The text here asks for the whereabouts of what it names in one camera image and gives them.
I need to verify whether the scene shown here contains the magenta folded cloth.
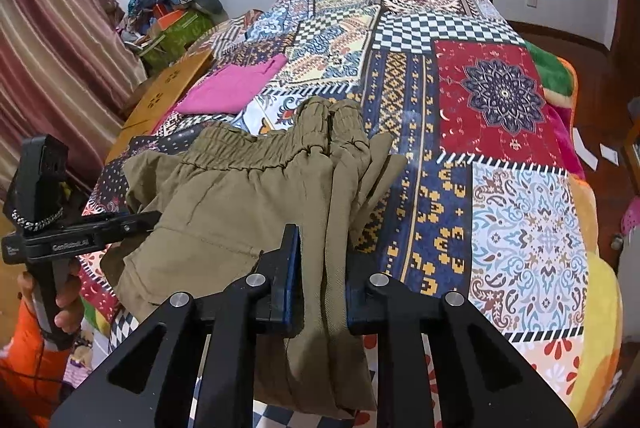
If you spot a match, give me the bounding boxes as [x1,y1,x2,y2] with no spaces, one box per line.
[174,53,290,115]

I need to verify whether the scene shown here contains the olive green pants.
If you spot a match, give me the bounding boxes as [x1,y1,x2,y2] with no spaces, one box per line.
[100,97,408,419]

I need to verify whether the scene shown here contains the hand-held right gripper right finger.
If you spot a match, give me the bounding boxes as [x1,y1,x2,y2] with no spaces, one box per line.
[345,253,578,428]

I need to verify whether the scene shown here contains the person's left hand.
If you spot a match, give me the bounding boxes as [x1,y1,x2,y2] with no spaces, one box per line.
[16,259,84,335]

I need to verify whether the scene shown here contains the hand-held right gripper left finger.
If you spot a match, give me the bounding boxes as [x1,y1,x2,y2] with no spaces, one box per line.
[50,223,306,428]

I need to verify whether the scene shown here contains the brown wooden furniture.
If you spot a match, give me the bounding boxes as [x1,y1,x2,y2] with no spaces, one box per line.
[620,96,640,196]

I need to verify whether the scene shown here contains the green bag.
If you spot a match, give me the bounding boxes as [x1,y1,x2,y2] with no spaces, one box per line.
[137,11,216,79]

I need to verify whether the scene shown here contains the brown wooden board with cutouts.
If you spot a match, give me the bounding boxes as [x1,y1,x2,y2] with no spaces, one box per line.
[105,47,215,164]

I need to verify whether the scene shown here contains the patchwork printed blanket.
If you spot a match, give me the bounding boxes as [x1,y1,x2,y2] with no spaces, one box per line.
[82,0,591,428]

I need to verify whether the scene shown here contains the striped reddish curtain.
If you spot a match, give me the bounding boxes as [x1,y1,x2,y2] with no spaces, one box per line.
[0,0,148,204]

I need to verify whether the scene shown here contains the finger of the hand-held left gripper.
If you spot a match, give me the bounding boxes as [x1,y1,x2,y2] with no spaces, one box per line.
[107,209,164,243]

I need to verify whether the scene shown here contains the green pink yellow plush blanket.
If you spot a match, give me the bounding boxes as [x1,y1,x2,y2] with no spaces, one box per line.
[522,39,626,419]

